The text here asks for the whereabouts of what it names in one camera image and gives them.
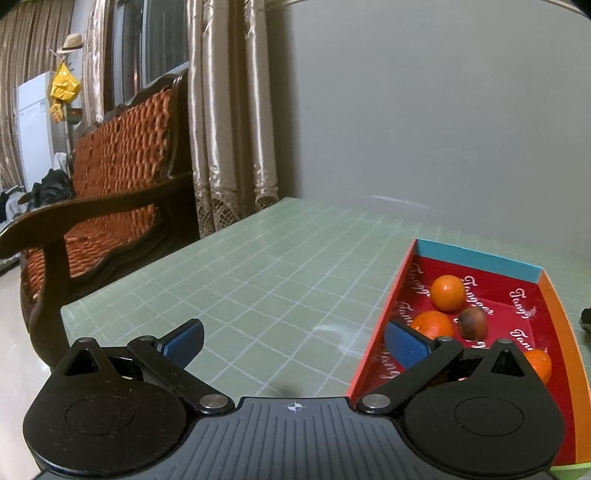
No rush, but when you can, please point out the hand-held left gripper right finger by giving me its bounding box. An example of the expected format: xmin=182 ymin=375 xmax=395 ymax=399
xmin=356 ymin=319 xmax=532 ymax=414

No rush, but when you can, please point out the brown pleated curtain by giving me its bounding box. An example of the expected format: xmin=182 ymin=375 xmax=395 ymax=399
xmin=0 ymin=0 xmax=110 ymax=185

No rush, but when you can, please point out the colourful cardboard box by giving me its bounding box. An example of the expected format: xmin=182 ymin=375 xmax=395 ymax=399
xmin=347 ymin=237 xmax=591 ymax=472

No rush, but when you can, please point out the large orange tangerine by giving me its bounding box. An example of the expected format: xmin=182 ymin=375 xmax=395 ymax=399
xmin=430 ymin=275 xmax=467 ymax=311

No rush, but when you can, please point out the coat rack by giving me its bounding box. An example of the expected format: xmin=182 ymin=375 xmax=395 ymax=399
xmin=48 ymin=46 xmax=83 ymax=155

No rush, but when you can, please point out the white refrigerator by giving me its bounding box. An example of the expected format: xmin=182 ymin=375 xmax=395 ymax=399
xmin=17 ymin=71 xmax=56 ymax=193

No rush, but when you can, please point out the beige satin curtain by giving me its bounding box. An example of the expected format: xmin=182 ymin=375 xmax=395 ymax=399
xmin=185 ymin=0 xmax=280 ymax=239

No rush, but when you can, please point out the green grid mat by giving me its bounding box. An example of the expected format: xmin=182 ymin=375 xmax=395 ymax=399
xmin=61 ymin=198 xmax=591 ymax=402

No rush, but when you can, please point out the yellow bag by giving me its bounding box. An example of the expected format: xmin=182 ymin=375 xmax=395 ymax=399
xmin=49 ymin=62 xmax=82 ymax=103

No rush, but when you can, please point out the wooden sofa with orange cushions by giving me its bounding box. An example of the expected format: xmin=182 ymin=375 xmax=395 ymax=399
xmin=0 ymin=69 xmax=200 ymax=370

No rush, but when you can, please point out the reddish brown fruit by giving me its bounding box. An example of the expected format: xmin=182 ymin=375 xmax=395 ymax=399
xmin=457 ymin=307 xmax=489 ymax=341

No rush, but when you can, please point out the dark window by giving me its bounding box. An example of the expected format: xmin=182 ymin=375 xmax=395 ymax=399
xmin=111 ymin=0 xmax=191 ymax=93

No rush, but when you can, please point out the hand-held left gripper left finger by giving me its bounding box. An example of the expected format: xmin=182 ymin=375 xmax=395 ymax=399
xmin=59 ymin=318 xmax=236 ymax=414

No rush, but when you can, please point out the white cloth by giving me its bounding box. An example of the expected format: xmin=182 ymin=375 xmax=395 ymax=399
xmin=0 ymin=186 xmax=25 ymax=223

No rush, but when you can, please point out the dark clothes pile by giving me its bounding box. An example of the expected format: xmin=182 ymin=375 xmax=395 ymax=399
xmin=19 ymin=168 xmax=76 ymax=205

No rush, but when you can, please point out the straw hat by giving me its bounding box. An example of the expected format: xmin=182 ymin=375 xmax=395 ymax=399
xmin=57 ymin=33 xmax=85 ymax=54

